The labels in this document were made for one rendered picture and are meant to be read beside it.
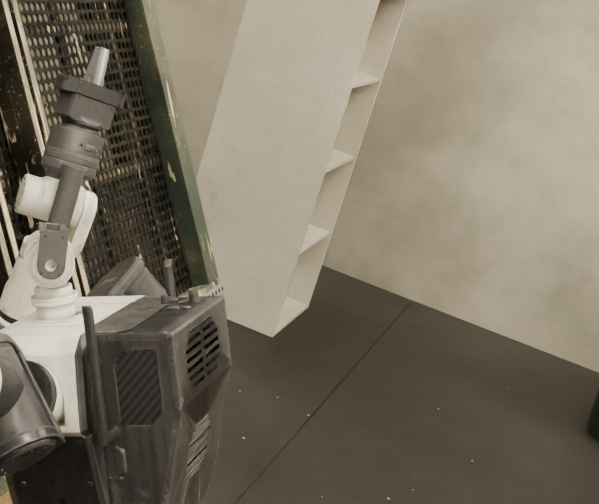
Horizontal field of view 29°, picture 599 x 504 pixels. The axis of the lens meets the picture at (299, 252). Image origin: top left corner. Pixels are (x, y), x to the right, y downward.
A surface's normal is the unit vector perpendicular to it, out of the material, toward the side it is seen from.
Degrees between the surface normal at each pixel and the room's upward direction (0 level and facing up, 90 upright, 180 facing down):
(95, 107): 78
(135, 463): 90
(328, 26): 90
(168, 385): 90
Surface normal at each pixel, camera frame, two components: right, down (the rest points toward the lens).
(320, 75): -0.29, 0.19
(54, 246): 0.25, 0.16
